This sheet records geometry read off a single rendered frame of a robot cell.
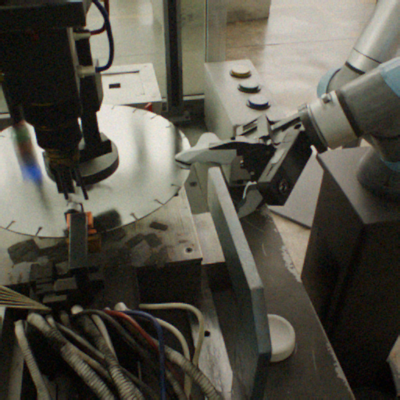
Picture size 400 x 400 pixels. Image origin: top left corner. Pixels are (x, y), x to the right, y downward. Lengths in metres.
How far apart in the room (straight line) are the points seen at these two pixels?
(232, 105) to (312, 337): 0.47
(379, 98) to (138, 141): 0.36
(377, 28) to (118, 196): 0.47
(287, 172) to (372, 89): 0.15
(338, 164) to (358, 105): 0.43
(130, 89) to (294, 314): 0.57
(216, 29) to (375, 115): 0.57
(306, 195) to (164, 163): 1.49
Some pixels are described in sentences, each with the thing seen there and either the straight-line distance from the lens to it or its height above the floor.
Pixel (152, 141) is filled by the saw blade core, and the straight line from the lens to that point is 0.74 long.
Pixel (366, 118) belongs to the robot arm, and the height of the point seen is 1.04.
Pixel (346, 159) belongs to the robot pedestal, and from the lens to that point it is 1.10.
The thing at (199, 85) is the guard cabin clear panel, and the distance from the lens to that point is 1.20.
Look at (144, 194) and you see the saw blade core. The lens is 0.64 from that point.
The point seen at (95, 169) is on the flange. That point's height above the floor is 0.96.
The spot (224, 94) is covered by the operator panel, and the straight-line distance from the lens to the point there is 0.98.
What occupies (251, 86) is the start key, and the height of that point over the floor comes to 0.91.
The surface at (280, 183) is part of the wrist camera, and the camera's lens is 0.62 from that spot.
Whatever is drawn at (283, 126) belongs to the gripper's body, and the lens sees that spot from 0.72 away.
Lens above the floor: 1.36
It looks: 42 degrees down
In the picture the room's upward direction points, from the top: straight up
